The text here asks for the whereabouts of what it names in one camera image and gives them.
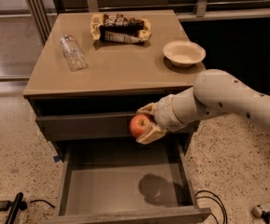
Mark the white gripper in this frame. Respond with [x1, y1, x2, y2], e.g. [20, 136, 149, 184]
[136, 94, 187, 145]

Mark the red apple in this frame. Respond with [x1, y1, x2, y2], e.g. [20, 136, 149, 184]
[130, 114, 151, 138]

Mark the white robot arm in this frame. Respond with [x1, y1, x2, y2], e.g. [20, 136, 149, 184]
[136, 69, 270, 145]

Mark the closed top drawer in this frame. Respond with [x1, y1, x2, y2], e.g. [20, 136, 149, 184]
[36, 107, 201, 142]

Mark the grey drawer cabinet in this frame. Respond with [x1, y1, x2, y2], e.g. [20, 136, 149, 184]
[22, 9, 214, 224]

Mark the open middle drawer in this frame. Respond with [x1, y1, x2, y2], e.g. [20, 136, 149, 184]
[46, 139, 210, 224]

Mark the white bowl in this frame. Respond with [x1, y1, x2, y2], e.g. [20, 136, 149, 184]
[163, 40, 206, 68]

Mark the brown chip bag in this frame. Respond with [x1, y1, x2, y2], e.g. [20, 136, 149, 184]
[91, 13, 151, 44]

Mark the blue tape piece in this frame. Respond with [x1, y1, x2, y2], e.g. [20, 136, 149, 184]
[53, 156, 61, 162]

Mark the clear plastic water bottle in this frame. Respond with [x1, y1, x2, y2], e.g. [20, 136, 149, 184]
[60, 35, 88, 72]

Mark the white power strip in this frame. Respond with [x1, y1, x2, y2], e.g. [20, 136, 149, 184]
[252, 202, 270, 217]

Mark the black stick tool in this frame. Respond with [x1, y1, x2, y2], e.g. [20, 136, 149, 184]
[5, 192, 27, 224]

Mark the black power adapter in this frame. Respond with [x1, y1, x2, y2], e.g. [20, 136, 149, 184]
[0, 201, 12, 211]

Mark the black floor cable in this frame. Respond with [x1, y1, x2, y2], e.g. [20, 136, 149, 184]
[194, 189, 229, 224]

